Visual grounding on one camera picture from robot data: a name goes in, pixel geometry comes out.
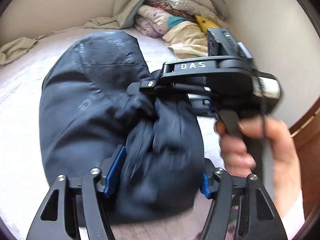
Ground person's right forearm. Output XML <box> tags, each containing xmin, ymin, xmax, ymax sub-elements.
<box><xmin>274</xmin><ymin>192</ymin><xmax>307</xmax><ymax>240</ymax></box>

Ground beige and teal curtain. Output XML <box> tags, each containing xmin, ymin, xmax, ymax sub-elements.
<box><xmin>0</xmin><ymin>37</ymin><xmax>40</xmax><ymax>65</ymax></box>
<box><xmin>84</xmin><ymin>0</ymin><xmax>150</xmax><ymax>29</ymax></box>

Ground dark navy buttoned coat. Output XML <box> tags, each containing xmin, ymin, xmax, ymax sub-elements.
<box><xmin>39</xmin><ymin>31</ymin><xmax>208</xmax><ymax>230</ymax></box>

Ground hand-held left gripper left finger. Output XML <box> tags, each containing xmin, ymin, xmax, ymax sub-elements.
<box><xmin>26</xmin><ymin>145</ymin><xmax>127</xmax><ymax>240</ymax></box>

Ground grey dotted blanket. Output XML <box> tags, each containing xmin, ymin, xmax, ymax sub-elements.
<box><xmin>150</xmin><ymin>0</ymin><xmax>225</xmax><ymax>23</ymax></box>

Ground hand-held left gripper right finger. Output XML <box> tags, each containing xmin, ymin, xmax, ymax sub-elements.
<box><xmin>199</xmin><ymin>158</ymin><xmax>293</xmax><ymax>240</ymax></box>

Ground person's right hand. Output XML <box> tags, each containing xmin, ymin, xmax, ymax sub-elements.
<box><xmin>214</xmin><ymin>117</ymin><xmax>302</xmax><ymax>205</ymax></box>

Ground white quilted bedspread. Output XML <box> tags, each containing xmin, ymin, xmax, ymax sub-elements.
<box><xmin>0</xmin><ymin>26</ymin><xmax>225</xmax><ymax>240</ymax></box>

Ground yellow patterned pillow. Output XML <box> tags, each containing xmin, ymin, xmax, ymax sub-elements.
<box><xmin>195</xmin><ymin>15</ymin><xmax>220</xmax><ymax>30</ymax></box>

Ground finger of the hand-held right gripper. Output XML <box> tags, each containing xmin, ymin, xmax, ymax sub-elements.
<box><xmin>126</xmin><ymin>79</ymin><xmax>157</xmax><ymax>97</ymax></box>

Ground purple floral blanket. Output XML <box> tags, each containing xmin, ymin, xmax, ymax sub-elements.
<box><xmin>135</xmin><ymin>5</ymin><xmax>173</xmax><ymax>38</ymax></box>

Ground cream blanket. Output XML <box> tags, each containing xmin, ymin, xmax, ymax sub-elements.
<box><xmin>162</xmin><ymin>21</ymin><xmax>210</xmax><ymax>58</ymax></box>

